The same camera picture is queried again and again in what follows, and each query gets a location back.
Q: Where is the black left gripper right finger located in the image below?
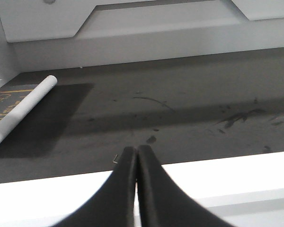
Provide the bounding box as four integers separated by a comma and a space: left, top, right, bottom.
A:
137, 145, 230, 227

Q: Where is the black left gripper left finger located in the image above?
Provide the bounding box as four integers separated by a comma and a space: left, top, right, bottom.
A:
54, 147, 136, 227

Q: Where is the white base cabinet with doors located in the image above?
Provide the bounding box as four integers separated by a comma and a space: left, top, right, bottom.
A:
0, 152, 284, 227

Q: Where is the grey rolled paper tube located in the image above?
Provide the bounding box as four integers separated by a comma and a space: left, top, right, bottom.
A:
0, 75, 57, 143

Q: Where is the dark mat with gold print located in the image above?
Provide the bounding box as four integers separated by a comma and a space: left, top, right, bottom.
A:
0, 84, 37, 121

